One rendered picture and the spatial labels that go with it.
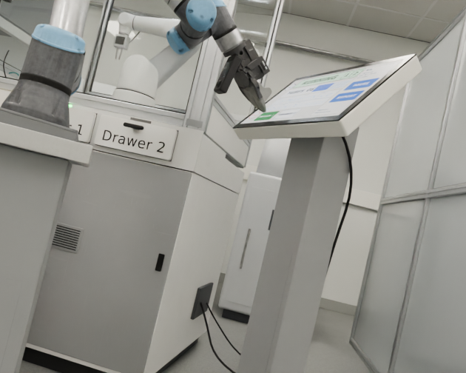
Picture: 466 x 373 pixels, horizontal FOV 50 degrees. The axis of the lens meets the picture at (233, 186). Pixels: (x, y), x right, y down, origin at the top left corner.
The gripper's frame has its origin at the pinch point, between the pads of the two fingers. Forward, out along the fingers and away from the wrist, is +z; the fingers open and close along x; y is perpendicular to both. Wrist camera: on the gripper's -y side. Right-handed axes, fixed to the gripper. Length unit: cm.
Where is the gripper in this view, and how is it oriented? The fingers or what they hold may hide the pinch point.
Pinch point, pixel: (260, 109)
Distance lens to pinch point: 152.7
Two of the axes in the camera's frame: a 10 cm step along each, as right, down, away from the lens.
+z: 4.9, 8.0, 3.3
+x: -4.8, -0.7, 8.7
